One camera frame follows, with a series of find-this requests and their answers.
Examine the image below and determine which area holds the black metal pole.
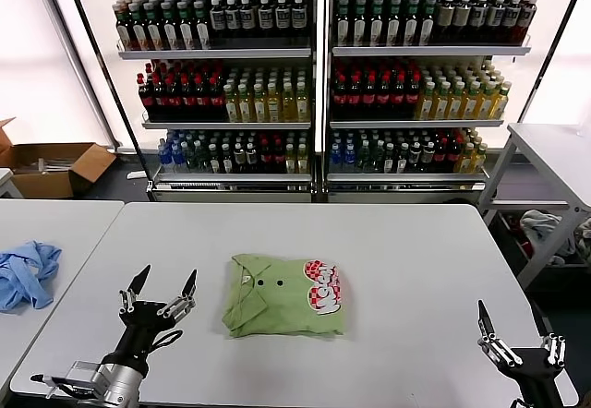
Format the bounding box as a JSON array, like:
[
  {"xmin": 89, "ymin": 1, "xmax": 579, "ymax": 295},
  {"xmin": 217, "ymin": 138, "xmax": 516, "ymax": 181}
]
[
  {"xmin": 514, "ymin": 0, "xmax": 591, "ymax": 126},
  {"xmin": 59, "ymin": 0, "xmax": 156, "ymax": 187}
]

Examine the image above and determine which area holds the metal drinks shelving rack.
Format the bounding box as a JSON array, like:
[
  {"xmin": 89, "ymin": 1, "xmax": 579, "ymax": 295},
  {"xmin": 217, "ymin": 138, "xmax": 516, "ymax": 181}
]
[
  {"xmin": 322, "ymin": 0, "xmax": 532, "ymax": 204},
  {"xmin": 90, "ymin": 0, "xmax": 324, "ymax": 204}
]

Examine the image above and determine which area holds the grey storage bin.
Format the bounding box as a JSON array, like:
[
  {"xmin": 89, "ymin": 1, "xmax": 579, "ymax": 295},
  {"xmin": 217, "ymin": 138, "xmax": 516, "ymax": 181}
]
[{"xmin": 489, "ymin": 211, "xmax": 591, "ymax": 293}]

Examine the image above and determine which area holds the black left camera cable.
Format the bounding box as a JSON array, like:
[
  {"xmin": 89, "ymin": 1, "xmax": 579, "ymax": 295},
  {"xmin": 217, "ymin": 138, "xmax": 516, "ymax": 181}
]
[{"xmin": 30, "ymin": 372, "xmax": 70, "ymax": 400}]

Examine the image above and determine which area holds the white grey cloth pile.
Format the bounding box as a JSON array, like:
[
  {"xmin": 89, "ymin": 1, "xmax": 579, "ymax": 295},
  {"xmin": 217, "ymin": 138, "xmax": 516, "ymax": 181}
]
[{"xmin": 519, "ymin": 209, "xmax": 578, "ymax": 257}]

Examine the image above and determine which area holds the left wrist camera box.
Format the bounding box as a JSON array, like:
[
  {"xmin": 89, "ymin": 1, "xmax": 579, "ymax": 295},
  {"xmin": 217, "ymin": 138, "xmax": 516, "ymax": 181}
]
[{"xmin": 64, "ymin": 359, "xmax": 105, "ymax": 389}]

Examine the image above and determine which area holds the small white table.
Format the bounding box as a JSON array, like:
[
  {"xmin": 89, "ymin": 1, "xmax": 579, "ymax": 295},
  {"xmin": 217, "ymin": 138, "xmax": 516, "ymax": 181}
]
[{"xmin": 0, "ymin": 167, "xmax": 24, "ymax": 199}]

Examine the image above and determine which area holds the beige label dark bottle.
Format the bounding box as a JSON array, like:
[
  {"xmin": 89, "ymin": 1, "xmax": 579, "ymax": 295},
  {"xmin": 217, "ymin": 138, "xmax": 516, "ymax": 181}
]
[
  {"xmin": 452, "ymin": 0, "xmax": 471, "ymax": 44},
  {"xmin": 436, "ymin": 0, "xmax": 455, "ymax": 44}
]

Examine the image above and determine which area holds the red cap cola bottle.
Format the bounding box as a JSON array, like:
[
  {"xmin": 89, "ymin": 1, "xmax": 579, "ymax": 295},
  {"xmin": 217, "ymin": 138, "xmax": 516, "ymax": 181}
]
[
  {"xmin": 360, "ymin": 74, "xmax": 377, "ymax": 120},
  {"xmin": 208, "ymin": 75, "xmax": 224, "ymax": 121},
  {"xmin": 271, "ymin": 138, "xmax": 286, "ymax": 174},
  {"xmin": 194, "ymin": 75, "xmax": 210, "ymax": 121},
  {"xmin": 390, "ymin": 74, "xmax": 406, "ymax": 120},
  {"xmin": 434, "ymin": 138, "xmax": 449, "ymax": 172},
  {"xmin": 180, "ymin": 75, "xmax": 196, "ymax": 121},
  {"xmin": 258, "ymin": 138, "xmax": 272, "ymax": 174},
  {"xmin": 346, "ymin": 74, "xmax": 362, "ymax": 120},
  {"xmin": 139, "ymin": 75, "xmax": 155, "ymax": 121},
  {"xmin": 332, "ymin": 74, "xmax": 347, "ymax": 120},
  {"xmin": 166, "ymin": 75, "xmax": 182, "ymax": 121},
  {"xmin": 447, "ymin": 136, "xmax": 463, "ymax": 172},
  {"xmin": 375, "ymin": 74, "xmax": 392, "ymax": 120},
  {"xmin": 153, "ymin": 75, "xmax": 168, "ymax": 121},
  {"xmin": 404, "ymin": 74, "xmax": 421, "ymax": 120}
]

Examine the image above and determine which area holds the dark drink bottle white label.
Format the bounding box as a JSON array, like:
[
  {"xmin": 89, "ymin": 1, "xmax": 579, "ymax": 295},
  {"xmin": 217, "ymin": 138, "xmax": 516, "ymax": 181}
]
[
  {"xmin": 486, "ymin": 0, "xmax": 505, "ymax": 44},
  {"xmin": 224, "ymin": 0, "xmax": 242, "ymax": 48},
  {"xmin": 257, "ymin": 0, "xmax": 275, "ymax": 48},
  {"xmin": 291, "ymin": 0, "xmax": 308, "ymax": 48},
  {"xmin": 274, "ymin": 0, "xmax": 292, "ymax": 48},
  {"xmin": 209, "ymin": 0, "xmax": 226, "ymax": 48},
  {"xmin": 239, "ymin": 0, "xmax": 258, "ymax": 48},
  {"xmin": 501, "ymin": 0, "xmax": 521, "ymax": 44},
  {"xmin": 469, "ymin": 0, "xmax": 488, "ymax": 44}
]

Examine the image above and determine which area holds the open cardboard box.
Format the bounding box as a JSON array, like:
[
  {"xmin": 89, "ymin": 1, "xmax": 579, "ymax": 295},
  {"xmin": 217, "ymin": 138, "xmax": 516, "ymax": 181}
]
[{"xmin": 0, "ymin": 116, "xmax": 117, "ymax": 199}]

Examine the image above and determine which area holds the grey frame white table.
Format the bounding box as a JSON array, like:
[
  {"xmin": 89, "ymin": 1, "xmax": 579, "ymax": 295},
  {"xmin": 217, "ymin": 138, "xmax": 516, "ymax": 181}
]
[{"xmin": 477, "ymin": 121, "xmax": 591, "ymax": 292}]

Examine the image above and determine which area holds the crumpled light blue cloth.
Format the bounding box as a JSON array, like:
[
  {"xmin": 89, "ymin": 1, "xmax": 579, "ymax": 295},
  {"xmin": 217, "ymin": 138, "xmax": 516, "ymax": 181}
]
[{"xmin": 0, "ymin": 240, "xmax": 63, "ymax": 315}]

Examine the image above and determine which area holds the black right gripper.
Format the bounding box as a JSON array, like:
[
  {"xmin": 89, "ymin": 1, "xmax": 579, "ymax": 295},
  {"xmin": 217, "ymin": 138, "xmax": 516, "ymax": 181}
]
[{"xmin": 476, "ymin": 299, "xmax": 570, "ymax": 408}]

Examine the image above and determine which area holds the green cap tea bottle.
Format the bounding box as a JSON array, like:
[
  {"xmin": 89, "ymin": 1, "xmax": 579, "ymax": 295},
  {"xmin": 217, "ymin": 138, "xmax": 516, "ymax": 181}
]
[
  {"xmin": 114, "ymin": 5, "xmax": 132, "ymax": 52},
  {"xmin": 127, "ymin": 2, "xmax": 147, "ymax": 52},
  {"xmin": 402, "ymin": 0, "xmax": 420, "ymax": 48},
  {"xmin": 175, "ymin": 0, "xmax": 195, "ymax": 51},
  {"xmin": 351, "ymin": 0, "xmax": 369, "ymax": 48},
  {"xmin": 385, "ymin": 0, "xmax": 404, "ymax": 48},
  {"xmin": 335, "ymin": 0, "xmax": 352, "ymax": 48},
  {"xmin": 368, "ymin": 0, "xmax": 386, "ymax": 48},
  {"xmin": 159, "ymin": 0, "xmax": 179, "ymax": 51},
  {"xmin": 418, "ymin": 0, "xmax": 437, "ymax": 47},
  {"xmin": 192, "ymin": 0, "xmax": 211, "ymax": 51},
  {"xmin": 142, "ymin": 1, "xmax": 163, "ymax": 52}
]

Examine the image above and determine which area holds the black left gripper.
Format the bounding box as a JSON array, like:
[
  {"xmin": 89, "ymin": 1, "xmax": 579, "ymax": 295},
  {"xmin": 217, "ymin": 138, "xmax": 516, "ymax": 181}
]
[{"xmin": 101, "ymin": 264, "xmax": 199, "ymax": 376}]

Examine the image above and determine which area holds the red drink bottle white label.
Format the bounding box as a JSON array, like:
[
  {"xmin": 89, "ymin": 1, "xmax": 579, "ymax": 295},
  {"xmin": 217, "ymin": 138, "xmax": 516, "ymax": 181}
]
[{"xmin": 516, "ymin": 0, "xmax": 537, "ymax": 44}]

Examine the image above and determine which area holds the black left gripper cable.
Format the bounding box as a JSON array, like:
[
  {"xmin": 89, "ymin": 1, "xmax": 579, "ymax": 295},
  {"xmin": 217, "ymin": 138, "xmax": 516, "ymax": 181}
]
[{"xmin": 150, "ymin": 329, "xmax": 185, "ymax": 349}]

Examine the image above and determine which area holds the white packing material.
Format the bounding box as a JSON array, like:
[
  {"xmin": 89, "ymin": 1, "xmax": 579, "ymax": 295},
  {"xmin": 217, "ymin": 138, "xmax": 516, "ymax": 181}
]
[{"xmin": 27, "ymin": 157, "xmax": 78, "ymax": 176}]

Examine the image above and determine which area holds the green polo shirt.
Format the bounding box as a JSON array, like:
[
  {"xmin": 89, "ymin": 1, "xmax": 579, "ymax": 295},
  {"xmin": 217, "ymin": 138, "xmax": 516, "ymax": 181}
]
[{"xmin": 220, "ymin": 253, "xmax": 356, "ymax": 341}]

